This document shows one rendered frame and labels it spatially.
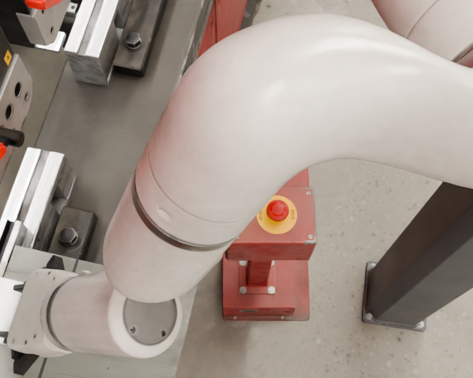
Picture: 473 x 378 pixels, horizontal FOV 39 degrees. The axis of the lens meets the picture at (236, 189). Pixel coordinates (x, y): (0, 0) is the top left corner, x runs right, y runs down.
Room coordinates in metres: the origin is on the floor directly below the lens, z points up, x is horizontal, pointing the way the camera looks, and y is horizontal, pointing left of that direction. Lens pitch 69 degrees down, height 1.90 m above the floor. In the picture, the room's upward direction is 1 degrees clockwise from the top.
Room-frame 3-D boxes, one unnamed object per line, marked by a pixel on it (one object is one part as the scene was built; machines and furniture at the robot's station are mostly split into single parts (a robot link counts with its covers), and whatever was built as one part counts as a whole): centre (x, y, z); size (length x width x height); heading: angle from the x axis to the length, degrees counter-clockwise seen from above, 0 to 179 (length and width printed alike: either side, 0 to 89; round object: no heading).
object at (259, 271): (0.43, -0.06, 0.39); 0.05 x 0.05 x 0.54; 2
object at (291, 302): (0.43, -0.09, 0.06); 0.25 x 0.20 x 0.12; 92
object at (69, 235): (0.30, 0.26, 0.91); 0.03 x 0.03 x 0.02
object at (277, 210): (0.38, -0.07, 0.79); 0.04 x 0.04 x 0.04
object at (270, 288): (0.43, -0.06, 0.13); 0.10 x 0.10 x 0.01; 2
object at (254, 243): (0.43, -0.06, 0.75); 0.20 x 0.16 x 0.18; 2
